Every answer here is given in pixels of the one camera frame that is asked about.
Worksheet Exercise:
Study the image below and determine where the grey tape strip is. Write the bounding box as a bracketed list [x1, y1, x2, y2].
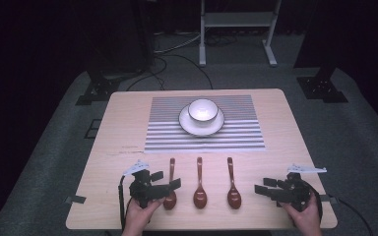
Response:
[64, 195, 88, 206]
[319, 194, 340, 206]

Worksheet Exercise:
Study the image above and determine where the person's left hand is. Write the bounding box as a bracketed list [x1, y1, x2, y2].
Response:
[123, 196, 166, 231]

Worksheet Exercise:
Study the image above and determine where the black floor cable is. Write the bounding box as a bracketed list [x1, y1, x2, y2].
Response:
[125, 53, 215, 92]

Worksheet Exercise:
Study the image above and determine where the grey floor cable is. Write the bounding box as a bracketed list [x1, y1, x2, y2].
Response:
[153, 30, 202, 55]

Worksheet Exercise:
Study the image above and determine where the white metal stand frame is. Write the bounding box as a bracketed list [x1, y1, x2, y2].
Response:
[198, 0, 283, 68]

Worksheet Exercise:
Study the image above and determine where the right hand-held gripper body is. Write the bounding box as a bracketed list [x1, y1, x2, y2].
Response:
[270, 163, 328, 212]

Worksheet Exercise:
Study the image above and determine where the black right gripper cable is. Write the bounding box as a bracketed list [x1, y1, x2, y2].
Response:
[307, 182, 374, 236]

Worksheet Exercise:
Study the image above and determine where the person's right hand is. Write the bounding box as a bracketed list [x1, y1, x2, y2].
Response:
[280, 191, 324, 232]

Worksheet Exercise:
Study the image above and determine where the white bowl with dark rim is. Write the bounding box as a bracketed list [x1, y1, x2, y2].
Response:
[187, 98, 220, 125]

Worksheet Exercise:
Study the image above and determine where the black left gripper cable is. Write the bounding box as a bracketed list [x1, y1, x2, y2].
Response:
[117, 174, 134, 231]

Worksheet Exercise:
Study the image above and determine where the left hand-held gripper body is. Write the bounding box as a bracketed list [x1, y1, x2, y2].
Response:
[121, 159, 172, 209]

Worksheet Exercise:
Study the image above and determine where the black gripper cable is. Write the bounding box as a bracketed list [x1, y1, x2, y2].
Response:
[307, 182, 374, 236]
[117, 174, 134, 231]

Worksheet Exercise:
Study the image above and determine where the brown spoon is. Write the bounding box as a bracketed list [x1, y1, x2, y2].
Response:
[192, 156, 209, 209]
[162, 157, 178, 211]
[226, 156, 243, 210]

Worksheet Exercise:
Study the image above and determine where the grey striped placemat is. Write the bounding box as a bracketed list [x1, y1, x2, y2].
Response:
[143, 94, 267, 154]

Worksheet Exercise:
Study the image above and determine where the white plate with dark rim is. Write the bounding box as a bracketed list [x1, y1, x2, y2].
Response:
[178, 103, 226, 138]

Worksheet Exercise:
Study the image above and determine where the black stand with base plate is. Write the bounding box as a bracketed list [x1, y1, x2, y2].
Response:
[295, 48, 349, 104]
[75, 48, 123, 107]

